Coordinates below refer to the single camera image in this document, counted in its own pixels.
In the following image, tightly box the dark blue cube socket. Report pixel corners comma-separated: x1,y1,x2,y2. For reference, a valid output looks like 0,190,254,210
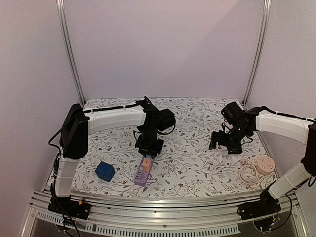
95,162,115,182

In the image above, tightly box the right aluminium frame post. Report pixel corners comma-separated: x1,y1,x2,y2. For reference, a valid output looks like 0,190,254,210
242,0,272,107

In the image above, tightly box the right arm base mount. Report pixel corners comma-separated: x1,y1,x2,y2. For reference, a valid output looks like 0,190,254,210
237,191,281,220

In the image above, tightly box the purple power strip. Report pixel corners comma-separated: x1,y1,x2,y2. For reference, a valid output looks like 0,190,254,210
134,157,153,186

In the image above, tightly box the aluminium front rail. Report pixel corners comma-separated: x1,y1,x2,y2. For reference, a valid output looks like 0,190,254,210
21,190,309,237

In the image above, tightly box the left aluminium frame post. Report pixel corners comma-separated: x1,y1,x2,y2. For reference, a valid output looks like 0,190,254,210
56,0,86,105

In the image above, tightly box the floral table cloth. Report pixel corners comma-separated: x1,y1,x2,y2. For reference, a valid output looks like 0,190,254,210
71,98,277,199

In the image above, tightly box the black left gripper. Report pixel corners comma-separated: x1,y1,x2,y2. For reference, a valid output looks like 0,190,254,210
135,127,163,158

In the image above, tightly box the pink plug adapter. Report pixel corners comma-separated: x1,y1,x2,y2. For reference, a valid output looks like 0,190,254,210
142,158,152,172

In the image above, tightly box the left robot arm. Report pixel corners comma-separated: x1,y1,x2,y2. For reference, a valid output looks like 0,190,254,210
51,97,176,214

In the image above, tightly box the aluminium frame post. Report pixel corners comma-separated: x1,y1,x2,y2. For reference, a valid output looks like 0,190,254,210
242,0,272,107
56,0,86,105

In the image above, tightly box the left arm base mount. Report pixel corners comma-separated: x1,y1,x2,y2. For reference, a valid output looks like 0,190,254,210
48,183,91,220

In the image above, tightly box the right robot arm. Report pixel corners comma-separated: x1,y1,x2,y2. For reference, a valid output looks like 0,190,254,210
209,102,316,204

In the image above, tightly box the pink round power socket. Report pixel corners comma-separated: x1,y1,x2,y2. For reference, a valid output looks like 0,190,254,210
255,156,275,175

